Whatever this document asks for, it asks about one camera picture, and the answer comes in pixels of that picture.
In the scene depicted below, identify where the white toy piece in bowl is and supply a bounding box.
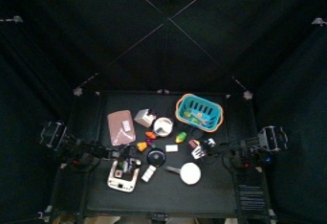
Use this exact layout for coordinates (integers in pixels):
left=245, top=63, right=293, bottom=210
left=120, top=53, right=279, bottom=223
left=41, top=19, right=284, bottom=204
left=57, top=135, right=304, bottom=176
left=157, top=120, right=172, bottom=130

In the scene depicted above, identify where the white slotted spatula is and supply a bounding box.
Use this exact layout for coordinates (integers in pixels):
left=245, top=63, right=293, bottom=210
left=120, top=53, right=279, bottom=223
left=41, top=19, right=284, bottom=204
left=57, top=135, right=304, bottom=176
left=190, top=146, right=208, bottom=160

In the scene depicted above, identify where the pink rectangular pouch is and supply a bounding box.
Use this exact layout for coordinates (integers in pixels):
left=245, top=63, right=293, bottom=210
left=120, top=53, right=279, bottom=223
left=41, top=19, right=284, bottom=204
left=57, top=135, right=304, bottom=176
left=105, top=109, right=137, bottom=147

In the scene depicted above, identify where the orange yellow toy food piece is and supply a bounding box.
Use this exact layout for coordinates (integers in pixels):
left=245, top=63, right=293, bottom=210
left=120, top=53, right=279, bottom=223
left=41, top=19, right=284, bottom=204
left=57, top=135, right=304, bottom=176
left=134, top=141, right=148, bottom=152

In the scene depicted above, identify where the teal basket with orange rim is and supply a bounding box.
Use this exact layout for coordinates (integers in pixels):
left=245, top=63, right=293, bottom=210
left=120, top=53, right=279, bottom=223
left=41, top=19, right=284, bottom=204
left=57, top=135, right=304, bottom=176
left=174, top=93, right=224, bottom=133

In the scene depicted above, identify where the glossy black bowl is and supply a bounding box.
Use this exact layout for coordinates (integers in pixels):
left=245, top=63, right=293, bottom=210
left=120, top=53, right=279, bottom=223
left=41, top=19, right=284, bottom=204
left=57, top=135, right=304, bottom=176
left=145, top=147, right=166, bottom=168

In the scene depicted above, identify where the yellow green toy corn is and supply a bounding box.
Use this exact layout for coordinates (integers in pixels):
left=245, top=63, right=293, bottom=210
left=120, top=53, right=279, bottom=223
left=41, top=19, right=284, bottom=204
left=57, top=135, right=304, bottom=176
left=174, top=131, right=188, bottom=145

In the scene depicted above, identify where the white round bowl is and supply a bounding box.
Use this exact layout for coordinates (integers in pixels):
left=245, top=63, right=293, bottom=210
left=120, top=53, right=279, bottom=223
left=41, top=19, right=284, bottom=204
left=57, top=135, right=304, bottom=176
left=152, top=116, right=174, bottom=138

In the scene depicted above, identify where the white grey toy box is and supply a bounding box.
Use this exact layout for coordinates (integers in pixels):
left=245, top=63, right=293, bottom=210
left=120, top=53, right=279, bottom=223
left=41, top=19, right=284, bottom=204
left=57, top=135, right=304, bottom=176
left=133, top=108, right=158, bottom=128

